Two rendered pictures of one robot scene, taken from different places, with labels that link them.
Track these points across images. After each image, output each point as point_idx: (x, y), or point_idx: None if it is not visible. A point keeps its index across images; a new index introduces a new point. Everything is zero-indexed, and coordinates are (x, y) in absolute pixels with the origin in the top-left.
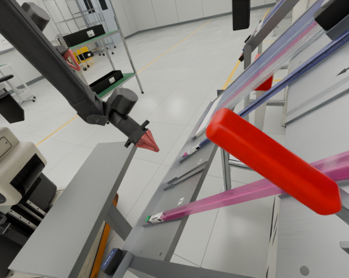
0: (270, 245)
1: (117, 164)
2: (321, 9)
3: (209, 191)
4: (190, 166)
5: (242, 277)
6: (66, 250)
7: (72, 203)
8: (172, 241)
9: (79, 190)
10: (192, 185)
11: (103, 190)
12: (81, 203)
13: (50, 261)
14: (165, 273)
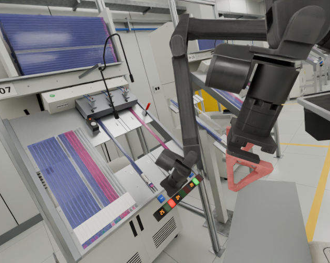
0: (143, 248)
1: (235, 253)
2: (95, 125)
3: None
4: (154, 168)
5: (155, 120)
6: (250, 187)
7: (273, 214)
8: (168, 141)
9: (277, 227)
10: (157, 152)
11: (241, 221)
12: (260, 212)
13: (258, 183)
14: (169, 132)
